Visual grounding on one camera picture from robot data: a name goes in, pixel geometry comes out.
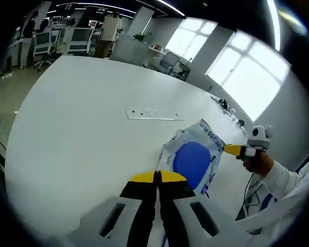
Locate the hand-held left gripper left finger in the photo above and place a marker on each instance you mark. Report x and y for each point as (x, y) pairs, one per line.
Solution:
(141, 200)

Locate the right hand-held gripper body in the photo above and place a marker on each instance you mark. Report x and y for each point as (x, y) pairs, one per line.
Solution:
(258, 136)

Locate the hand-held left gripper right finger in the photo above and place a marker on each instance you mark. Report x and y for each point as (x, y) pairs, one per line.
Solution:
(175, 200)

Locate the cluster of small gadgets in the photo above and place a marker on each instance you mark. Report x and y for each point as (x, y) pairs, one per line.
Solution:
(229, 110)

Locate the blue white chair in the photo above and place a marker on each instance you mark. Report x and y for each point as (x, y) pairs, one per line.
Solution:
(255, 203)

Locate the white cabinet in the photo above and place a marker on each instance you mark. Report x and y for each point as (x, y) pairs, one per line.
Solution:
(128, 51)

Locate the white table socket panel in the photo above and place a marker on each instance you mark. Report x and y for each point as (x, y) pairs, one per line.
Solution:
(154, 114)

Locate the green potted plant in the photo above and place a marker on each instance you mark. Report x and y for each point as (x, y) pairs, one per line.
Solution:
(141, 36)

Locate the person's right hand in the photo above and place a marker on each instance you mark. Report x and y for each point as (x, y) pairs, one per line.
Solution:
(262, 164)

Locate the ceiling light strip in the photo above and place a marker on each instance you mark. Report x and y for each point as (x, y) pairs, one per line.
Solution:
(273, 20)

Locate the white lab coat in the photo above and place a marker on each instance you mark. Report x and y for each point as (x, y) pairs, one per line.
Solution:
(293, 218)

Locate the white office chair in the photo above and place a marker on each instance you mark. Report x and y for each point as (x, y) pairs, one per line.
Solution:
(81, 38)
(43, 43)

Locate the large office window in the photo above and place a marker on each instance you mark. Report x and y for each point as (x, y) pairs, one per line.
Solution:
(190, 36)
(249, 77)

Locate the grey office chair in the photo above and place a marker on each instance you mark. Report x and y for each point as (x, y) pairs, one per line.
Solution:
(170, 60)

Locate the clear bag with blue disc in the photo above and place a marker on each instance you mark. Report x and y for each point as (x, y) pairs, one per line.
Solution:
(193, 164)

